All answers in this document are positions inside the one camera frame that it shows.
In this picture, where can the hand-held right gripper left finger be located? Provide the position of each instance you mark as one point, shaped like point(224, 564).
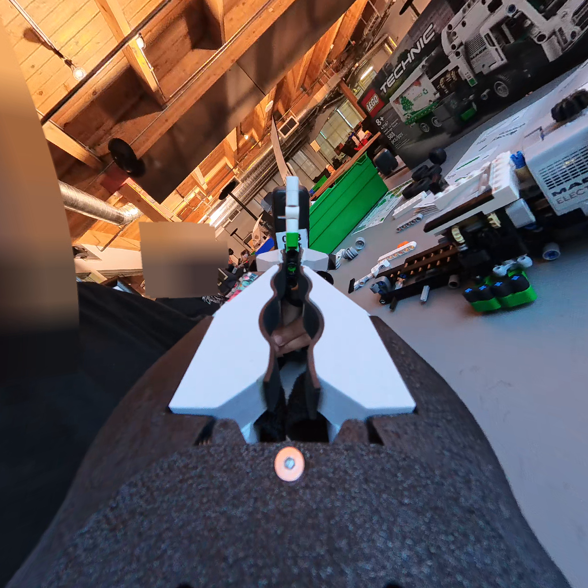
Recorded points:
point(220, 367)

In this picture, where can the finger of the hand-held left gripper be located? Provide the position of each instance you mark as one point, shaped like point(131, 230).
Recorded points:
point(317, 261)
point(266, 262)

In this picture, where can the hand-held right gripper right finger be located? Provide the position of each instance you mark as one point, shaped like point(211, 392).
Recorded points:
point(358, 367)

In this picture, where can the white and green lego assembly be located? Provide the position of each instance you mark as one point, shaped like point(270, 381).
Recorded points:
point(292, 211)

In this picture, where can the scattered small lego pieces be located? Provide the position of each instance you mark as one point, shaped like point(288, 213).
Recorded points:
point(350, 253)

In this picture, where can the white and orange lego beam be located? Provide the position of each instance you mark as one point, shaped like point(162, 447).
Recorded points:
point(397, 257)

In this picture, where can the grey lego beam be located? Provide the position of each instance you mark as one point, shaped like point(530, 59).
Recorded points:
point(411, 223)

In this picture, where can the long white lego beam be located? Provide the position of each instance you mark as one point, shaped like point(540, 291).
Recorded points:
point(411, 209)

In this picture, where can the single black lego tyre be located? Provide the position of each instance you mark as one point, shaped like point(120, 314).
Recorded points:
point(438, 156)

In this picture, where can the green lego wheel assembly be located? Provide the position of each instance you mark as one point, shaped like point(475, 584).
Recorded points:
point(500, 294)

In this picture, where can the white lego wheel blue hub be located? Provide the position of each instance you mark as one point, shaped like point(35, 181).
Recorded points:
point(551, 251)

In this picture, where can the black lego set box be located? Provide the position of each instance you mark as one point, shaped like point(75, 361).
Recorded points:
point(459, 69)

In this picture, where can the white lego truck model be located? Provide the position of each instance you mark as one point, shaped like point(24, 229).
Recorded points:
point(560, 183)

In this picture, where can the person's left hand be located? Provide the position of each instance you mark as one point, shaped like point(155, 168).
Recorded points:
point(291, 340)

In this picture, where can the colourful patterned cloth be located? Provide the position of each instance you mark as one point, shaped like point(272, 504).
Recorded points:
point(243, 281)

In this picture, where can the green plastic bin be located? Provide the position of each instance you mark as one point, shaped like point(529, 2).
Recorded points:
point(349, 202)

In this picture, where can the black round container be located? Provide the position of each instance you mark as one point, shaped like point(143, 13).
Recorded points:
point(385, 161)

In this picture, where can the cluster of black tyres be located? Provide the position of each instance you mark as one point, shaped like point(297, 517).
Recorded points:
point(425, 181)

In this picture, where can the black round ceiling fixture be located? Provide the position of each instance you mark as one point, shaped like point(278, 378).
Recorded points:
point(126, 157)

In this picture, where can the open instruction booklet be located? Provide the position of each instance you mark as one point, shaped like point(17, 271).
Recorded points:
point(487, 138)

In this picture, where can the ceiling spot light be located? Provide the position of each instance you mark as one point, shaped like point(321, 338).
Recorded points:
point(78, 71)

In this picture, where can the black tyre on truck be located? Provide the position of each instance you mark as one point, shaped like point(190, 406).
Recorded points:
point(569, 108)

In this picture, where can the black lego beam frame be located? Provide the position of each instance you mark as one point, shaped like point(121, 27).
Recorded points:
point(422, 266)

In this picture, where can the silver air duct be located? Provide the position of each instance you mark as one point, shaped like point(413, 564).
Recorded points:
point(96, 206)

